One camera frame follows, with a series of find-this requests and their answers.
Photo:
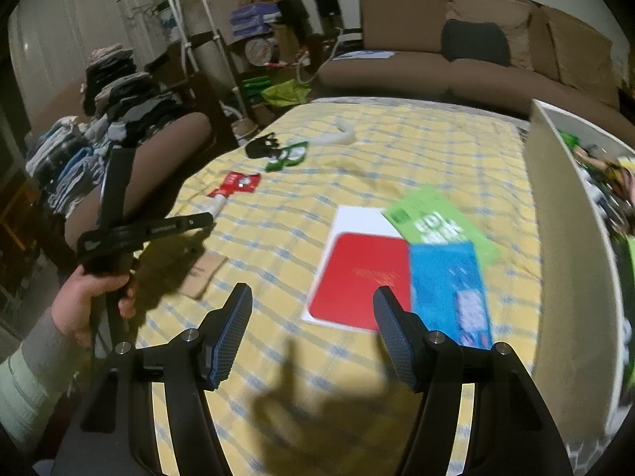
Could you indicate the dark grey cushion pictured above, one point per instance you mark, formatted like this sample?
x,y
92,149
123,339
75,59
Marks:
x,y
474,42

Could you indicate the light blue paper sheet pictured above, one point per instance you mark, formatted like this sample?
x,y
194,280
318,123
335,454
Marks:
x,y
362,54

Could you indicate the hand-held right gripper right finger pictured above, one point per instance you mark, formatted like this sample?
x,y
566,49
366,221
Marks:
x,y
397,347

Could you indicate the white storage box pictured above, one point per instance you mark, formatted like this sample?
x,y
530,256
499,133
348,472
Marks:
x,y
560,238

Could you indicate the blue printed packet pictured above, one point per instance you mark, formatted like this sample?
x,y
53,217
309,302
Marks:
x,y
446,287

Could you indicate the small green white packet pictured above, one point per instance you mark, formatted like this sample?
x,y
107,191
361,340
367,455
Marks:
x,y
290,155

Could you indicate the brown sofa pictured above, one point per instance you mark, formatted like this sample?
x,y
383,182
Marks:
x,y
397,77

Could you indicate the pile of folded clothes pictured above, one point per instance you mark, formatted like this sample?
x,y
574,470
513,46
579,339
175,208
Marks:
x,y
114,104

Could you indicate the small white tube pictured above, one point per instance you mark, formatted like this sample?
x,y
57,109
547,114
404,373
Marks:
x,y
217,207

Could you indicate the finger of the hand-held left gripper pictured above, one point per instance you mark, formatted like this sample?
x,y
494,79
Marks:
x,y
181,225

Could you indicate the white curved band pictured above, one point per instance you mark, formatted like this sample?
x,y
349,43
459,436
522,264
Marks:
x,y
340,135

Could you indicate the brown paper packet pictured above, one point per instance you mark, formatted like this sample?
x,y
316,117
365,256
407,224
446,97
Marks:
x,y
203,275

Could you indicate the small black object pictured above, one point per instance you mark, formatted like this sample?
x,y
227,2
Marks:
x,y
262,146

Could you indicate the brown padded chair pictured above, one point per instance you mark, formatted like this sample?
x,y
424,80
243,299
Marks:
x,y
168,148

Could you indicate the brown sofa pillow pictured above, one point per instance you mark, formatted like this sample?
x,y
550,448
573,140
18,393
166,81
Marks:
x,y
580,44

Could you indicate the person's left forearm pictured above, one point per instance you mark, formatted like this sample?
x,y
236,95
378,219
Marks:
x,y
34,382

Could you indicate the green wet wipe packet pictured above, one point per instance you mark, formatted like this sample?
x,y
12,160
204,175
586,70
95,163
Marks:
x,y
436,223

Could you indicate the yellow checked tablecloth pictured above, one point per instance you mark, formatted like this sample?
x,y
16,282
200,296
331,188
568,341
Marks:
x,y
397,158

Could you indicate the yellow-green plastic bag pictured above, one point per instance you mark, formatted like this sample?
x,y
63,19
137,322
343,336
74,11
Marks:
x,y
285,93

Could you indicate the white metal rack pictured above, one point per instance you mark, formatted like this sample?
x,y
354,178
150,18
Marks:
x,y
198,34

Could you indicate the black speaker box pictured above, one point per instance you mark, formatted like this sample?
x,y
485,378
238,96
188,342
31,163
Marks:
x,y
327,2
292,10

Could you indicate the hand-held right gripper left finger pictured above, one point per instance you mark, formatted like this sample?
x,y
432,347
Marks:
x,y
230,337

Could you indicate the person's left hand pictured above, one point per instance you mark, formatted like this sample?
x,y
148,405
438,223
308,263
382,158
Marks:
x,y
72,302

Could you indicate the stack of purple packages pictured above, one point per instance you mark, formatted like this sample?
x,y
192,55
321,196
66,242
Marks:
x,y
253,17

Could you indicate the white round object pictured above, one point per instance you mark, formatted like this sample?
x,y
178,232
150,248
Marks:
x,y
258,52

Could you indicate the small red packet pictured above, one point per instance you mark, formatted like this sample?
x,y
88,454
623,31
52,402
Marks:
x,y
238,183

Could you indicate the pile of assorted packets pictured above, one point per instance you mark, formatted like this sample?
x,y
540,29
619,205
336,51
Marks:
x,y
605,178

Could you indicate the red and white card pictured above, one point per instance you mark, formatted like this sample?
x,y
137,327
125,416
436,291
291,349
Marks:
x,y
357,220

